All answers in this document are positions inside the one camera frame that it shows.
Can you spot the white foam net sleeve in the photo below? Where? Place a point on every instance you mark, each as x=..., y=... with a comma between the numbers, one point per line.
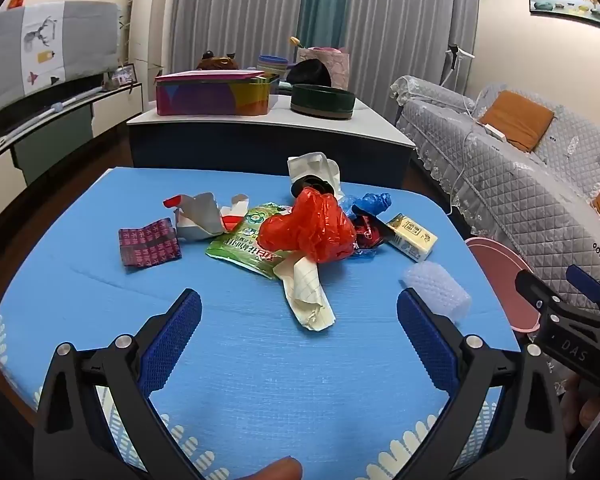
x=440, y=287

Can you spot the dark green round tin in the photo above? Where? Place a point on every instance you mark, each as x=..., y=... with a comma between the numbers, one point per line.
x=322, y=102

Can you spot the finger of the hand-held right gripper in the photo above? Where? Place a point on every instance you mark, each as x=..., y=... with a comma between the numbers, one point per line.
x=587, y=282
x=535, y=290

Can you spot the red plastic bag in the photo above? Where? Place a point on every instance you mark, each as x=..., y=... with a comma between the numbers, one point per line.
x=310, y=225

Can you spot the colourful tin box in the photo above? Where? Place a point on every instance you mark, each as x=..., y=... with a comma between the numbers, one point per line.
x=210, y=95

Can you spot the person's right hand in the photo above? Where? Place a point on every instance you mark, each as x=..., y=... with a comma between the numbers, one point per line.
x=587, y=410

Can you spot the blue foam mat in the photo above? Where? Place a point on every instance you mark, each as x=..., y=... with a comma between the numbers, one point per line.
x=260, y=370

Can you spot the yellow white milk carton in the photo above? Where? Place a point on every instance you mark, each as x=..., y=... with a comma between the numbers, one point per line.
x=412, y=237

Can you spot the white floor stand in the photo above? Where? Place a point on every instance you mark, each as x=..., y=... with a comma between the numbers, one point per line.
x=455, y=55

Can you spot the photo frame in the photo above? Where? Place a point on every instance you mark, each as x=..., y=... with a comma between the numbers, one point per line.
x=122, y=75

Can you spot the pink plastic basin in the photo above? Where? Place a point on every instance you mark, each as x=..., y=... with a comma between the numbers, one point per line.
x=510, y=280

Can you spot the white standing air conditioner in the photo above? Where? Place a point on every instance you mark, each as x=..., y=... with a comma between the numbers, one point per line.
x=150, y=20

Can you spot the maroon patterned wrapper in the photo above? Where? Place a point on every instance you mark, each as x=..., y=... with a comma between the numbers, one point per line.
x=147, y=242

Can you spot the red black wrapper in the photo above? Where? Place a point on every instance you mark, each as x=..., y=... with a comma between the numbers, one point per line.
x=367, y=232

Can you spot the television cabinet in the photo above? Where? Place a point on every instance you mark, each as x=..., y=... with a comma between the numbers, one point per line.
x=115, y=110

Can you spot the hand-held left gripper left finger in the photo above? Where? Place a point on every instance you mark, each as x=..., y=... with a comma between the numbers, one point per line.
x=175, y=340

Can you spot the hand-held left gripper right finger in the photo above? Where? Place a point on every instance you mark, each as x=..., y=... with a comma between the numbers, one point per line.
x=425, y=340

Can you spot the black round lid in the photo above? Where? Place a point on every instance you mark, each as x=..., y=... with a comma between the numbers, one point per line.
x=305, y=185

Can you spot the brown teapot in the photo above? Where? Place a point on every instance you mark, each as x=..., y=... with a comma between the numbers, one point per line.
x=217, y=61

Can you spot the green snack bag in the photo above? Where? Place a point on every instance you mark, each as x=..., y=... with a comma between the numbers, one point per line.
x=240, y=247

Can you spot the grey quilted sofa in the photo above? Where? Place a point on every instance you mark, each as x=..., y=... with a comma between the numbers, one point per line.
x=530, y=200

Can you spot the person's left hand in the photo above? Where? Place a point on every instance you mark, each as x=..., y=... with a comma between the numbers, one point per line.
x=280, y=470

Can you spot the pink patterned bag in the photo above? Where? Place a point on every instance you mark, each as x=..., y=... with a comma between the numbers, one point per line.
x=337, y=67

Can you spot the teal curtain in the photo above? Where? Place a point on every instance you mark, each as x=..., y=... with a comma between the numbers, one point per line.
x=325, y=0

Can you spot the white top coffee table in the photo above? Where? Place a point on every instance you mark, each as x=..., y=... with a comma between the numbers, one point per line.
x=260, y=135

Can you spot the stack of coloured bowls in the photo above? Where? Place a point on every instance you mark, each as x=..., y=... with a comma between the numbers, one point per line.
x=272, y=65

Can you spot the lined paper sheet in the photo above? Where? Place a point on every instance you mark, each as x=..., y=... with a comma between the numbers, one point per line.
x=305, y=295

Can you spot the yellow flower ornament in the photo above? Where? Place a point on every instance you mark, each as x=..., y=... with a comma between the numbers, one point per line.
x=295, y=40

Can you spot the grey curtain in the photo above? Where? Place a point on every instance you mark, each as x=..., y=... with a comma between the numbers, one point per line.
x=405, y=20
x=230, y=10

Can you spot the television with grey cover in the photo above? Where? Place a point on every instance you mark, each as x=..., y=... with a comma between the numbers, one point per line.
x=80, y=40

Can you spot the blue plastic bag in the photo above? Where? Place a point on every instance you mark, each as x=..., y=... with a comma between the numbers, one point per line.
x=372, y=202

